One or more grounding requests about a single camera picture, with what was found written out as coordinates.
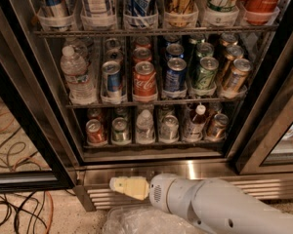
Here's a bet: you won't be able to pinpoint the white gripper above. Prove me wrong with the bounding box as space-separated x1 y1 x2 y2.
109 176 149 201

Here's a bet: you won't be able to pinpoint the silver 7up can bottom shelf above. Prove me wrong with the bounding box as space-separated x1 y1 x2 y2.
160 115 179 142

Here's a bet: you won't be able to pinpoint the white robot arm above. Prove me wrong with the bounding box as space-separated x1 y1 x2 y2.
109 174 293 234

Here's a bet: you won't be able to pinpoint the green can bottom shelf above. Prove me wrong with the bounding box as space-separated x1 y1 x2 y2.
112 117 130 142

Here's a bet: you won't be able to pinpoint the red can bottom shelf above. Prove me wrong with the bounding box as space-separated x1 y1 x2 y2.
86 119 106 144

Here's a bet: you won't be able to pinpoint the small water bottle bottom shelf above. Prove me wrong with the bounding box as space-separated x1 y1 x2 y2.
136 109 154 144

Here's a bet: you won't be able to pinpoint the bronze can bottom shelf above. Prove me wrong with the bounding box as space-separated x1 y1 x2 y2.
206 113 229 141

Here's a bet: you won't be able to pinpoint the blue silver can middle shelf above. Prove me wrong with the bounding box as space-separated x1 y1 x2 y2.
102 60 122 98

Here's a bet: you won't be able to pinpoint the red coca-cola can front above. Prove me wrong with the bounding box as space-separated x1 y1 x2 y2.
134 61 156 97

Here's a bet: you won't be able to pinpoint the left glass fridge door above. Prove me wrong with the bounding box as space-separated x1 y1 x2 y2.
0 23 74 193

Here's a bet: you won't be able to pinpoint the glass fridge door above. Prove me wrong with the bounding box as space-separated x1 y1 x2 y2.
235 69 293 175
0 23 74 193

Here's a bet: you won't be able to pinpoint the stainless steel fridge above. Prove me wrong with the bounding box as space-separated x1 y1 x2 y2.
0 0 293 211

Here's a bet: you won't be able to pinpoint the blue pepsi can front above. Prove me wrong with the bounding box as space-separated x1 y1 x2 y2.
164 58 187 92

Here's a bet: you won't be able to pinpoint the blue pepsi can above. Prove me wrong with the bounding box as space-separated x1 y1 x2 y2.
165 44 185 60
164 58 187 92

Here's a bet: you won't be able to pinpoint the green can front middle shelf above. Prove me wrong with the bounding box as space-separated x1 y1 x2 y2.
192 57 219 90

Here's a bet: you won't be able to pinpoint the large water bottle middle shelf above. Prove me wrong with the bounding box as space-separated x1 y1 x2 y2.
61 46 96 105

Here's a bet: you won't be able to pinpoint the gold can front middle shelf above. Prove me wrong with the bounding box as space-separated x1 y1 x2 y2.
222 58 252 93

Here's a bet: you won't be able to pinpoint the right glass fridge door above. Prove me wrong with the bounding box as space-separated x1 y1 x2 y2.
235 69 293 175

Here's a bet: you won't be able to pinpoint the red coca-cola can top shelf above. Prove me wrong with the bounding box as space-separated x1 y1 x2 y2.
239 0 279 25

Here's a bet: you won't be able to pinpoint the clear plastic bag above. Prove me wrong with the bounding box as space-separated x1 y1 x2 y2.
103 206 202 234

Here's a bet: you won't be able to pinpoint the brown drink bottle white cap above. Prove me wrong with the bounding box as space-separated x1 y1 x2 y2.
183 104 207 142

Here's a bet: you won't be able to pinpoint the orange cable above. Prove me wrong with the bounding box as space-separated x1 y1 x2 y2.
43 190 55 234

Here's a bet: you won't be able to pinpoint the black cables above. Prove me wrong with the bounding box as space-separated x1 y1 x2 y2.
0 190 48 234

